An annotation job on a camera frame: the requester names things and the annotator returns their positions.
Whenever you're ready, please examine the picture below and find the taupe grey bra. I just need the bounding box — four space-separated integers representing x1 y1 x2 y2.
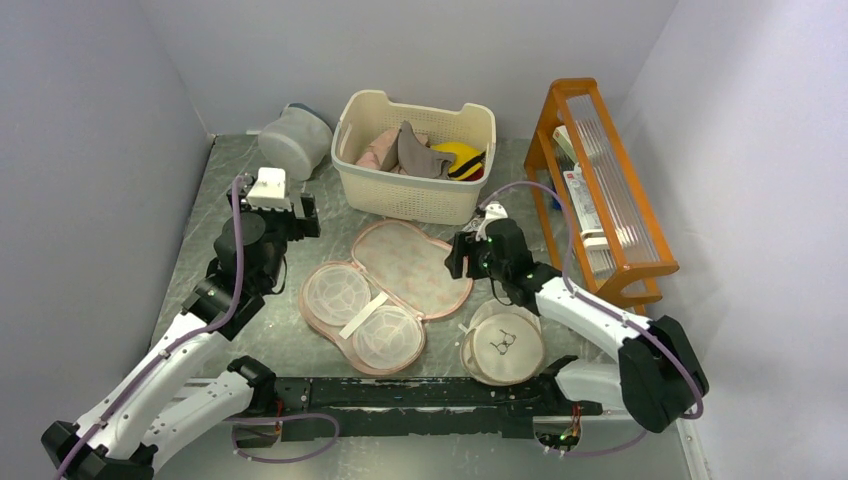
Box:
394 121 456 180

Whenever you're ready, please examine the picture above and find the floral mesh laundry bag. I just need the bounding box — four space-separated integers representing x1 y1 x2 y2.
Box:
298 219 473 376

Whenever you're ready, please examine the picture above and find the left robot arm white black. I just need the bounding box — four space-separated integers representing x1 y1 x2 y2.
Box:
41 193 320 479

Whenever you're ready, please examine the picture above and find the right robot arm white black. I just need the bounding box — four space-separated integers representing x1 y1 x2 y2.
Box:
445 219 709 433

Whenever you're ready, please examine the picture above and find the grey round mesh bag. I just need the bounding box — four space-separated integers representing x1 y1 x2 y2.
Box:
257 103 334 181

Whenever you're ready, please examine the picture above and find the cream plastic laundry basket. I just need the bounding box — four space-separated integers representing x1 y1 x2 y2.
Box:
331 89 497 225

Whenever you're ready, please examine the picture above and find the marker pen pack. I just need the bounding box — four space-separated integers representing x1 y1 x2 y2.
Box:
461 214 486 232

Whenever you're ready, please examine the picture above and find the yellow black cloth in basket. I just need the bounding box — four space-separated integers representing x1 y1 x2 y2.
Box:
431 142 487 182

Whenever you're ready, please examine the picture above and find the pink cloth in basket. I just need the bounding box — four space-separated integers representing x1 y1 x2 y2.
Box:
355 128 441 179

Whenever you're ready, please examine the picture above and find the beige round glasses pouch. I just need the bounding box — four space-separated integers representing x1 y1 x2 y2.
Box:
460 300 546 386

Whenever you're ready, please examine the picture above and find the white box in rack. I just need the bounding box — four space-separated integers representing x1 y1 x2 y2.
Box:
563 170 603 236

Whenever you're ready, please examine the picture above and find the orange wooden rack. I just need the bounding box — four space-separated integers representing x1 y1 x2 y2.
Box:
524 78 679 313

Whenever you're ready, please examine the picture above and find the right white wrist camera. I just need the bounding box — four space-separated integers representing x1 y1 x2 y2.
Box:
475 201 508 241

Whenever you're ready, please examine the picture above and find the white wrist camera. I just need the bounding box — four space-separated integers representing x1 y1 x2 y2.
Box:
475 201 508 241
245 167 291 211

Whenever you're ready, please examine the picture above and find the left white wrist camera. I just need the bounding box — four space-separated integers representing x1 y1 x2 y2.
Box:
245 167 291 211

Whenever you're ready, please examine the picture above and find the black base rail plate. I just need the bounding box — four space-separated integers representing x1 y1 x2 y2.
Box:
234 374 603 448

